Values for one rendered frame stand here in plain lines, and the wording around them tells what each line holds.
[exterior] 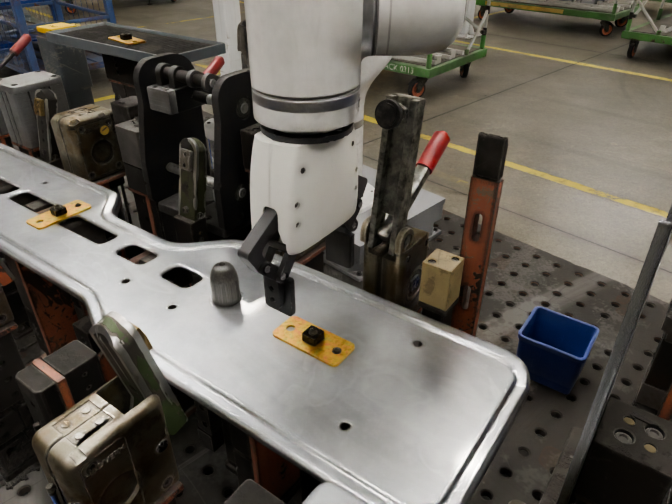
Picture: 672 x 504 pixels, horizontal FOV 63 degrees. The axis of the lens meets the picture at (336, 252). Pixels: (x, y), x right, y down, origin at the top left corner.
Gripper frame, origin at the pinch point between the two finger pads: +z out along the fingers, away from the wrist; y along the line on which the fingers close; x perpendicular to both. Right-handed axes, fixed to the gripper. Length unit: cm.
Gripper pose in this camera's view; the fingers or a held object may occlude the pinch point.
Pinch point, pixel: (311, 277)
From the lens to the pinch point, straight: 52.5
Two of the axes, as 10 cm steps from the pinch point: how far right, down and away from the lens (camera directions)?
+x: 8.1, 3.2, -4.9
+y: -5.9, 4.4, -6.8
